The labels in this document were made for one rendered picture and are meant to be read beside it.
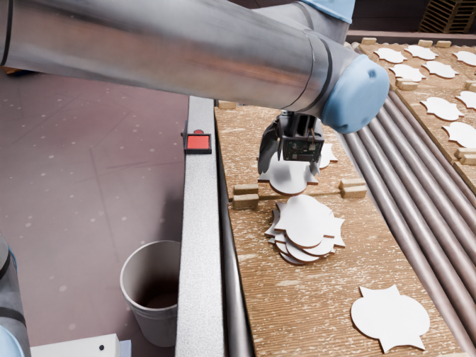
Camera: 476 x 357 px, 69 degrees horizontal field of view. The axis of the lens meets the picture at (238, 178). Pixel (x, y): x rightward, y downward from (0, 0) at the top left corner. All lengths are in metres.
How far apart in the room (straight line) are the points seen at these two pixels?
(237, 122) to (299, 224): 0.45
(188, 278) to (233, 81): 0.51
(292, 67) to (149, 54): 0.12
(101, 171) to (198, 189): 1.57
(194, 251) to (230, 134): 0.40
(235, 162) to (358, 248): 0.37
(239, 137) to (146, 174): 1.37
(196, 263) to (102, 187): 1.60
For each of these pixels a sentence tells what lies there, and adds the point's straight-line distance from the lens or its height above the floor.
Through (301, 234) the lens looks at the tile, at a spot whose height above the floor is 0.99.
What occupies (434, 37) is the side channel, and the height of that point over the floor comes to 0.95.
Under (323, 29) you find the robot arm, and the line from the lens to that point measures 0.50.
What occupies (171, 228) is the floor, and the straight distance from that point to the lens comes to 1.98.
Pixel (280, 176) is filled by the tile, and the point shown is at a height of 1.06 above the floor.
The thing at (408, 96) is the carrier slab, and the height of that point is 0.94.
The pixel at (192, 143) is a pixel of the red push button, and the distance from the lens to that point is 1.00.
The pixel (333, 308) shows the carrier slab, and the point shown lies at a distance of 0.70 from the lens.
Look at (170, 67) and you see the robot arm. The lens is 0.24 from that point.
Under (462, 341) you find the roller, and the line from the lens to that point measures 0.79.
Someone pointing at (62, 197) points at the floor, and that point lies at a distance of 2.29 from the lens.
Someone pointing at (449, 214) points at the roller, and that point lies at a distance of 1.01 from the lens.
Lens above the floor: 1.53
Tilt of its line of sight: 43 degrees down
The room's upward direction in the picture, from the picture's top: 5 degrees clockwise
